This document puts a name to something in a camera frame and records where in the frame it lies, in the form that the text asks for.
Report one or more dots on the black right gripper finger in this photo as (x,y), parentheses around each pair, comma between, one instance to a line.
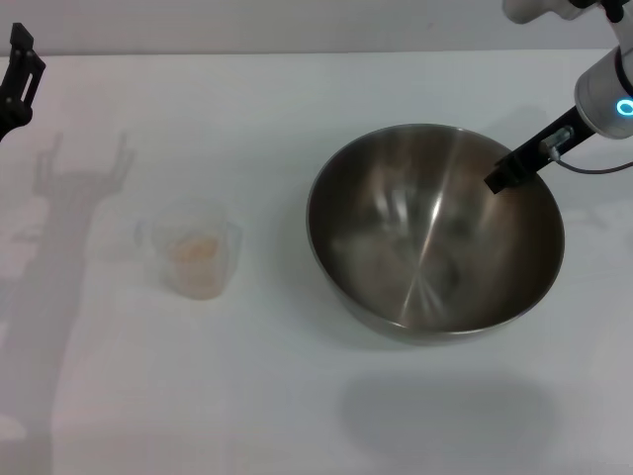
(504,173)

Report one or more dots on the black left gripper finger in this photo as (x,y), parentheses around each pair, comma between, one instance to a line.
(20,64)

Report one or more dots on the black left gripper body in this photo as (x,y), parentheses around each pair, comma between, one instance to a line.
(12,116)

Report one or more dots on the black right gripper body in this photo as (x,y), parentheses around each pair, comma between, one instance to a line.
(539,148)

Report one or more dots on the stainless steel mixing bowl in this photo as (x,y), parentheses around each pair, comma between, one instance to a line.
(425,257)

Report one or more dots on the clear plastic measuring cup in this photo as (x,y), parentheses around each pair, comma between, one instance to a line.
(198,282)

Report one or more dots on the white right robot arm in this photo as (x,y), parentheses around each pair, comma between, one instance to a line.
(601,84)

